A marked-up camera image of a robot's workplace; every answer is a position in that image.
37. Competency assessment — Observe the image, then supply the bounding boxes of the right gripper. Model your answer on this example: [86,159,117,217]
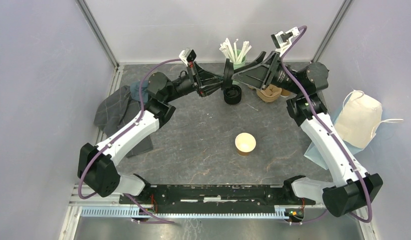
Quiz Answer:
[229,50,304,96]

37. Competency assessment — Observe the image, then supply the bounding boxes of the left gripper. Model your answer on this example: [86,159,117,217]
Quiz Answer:
[164,61,230,103]

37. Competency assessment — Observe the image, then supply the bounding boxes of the brown paper coffee cup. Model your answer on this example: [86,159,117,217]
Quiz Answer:
[234,132,257,157]

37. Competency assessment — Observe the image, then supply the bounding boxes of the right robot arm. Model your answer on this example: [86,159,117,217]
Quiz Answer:
[232,51,383,217]

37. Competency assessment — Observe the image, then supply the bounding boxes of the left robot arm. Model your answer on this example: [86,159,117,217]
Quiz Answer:
[77,60,234,204]

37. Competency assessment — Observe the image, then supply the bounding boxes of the green straw holder cup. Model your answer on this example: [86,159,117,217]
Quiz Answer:
[231,49,247,85]

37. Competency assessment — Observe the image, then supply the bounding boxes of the cardboard cup carrier tray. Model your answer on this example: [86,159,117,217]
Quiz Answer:
[248,84,282,103]

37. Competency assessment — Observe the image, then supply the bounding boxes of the stack of black lids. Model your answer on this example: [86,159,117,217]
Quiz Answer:
[223,84,242,105]

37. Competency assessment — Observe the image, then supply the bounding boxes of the blue cloth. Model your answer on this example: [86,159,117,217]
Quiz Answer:
[129,80,149,104]

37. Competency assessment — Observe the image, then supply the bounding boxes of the grey checked cloth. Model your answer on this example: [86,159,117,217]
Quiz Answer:
[93,85,154,159]

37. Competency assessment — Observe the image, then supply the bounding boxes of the light blue paper bag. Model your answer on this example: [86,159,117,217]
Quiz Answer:
[303,90,404,171]

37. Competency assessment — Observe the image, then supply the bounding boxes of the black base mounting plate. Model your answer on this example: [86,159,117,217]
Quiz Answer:
[134,184,316,214]

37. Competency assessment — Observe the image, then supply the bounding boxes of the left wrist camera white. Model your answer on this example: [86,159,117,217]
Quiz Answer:
[178,48,197,67]

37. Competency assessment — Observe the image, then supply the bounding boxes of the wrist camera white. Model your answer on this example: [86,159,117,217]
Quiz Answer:
[178,48,197,67]
[271,27,300,56]

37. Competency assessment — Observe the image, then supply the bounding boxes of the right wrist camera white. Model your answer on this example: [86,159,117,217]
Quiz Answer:
[271,27,300,56]

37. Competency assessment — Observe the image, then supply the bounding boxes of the right aluminium frame post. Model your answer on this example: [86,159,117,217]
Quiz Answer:
[311,0,354,63]

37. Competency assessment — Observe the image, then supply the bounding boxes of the aluminium frame post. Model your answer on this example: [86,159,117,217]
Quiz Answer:
[75,0,120,69]
[311,0,354,63]

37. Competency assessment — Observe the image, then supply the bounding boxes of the left aluminium frame post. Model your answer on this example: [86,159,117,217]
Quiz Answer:
[75,0,120,69]

